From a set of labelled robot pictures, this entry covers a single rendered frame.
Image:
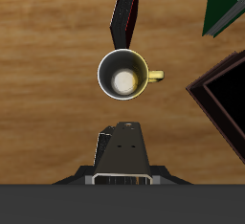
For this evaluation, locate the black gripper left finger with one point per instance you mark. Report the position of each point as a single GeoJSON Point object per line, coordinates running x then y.
{"type": "Point", "coordinates": [83, 172]}

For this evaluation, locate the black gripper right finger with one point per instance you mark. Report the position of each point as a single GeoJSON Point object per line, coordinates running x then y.
{"type": "Point", "coordinates": [159, 171]}

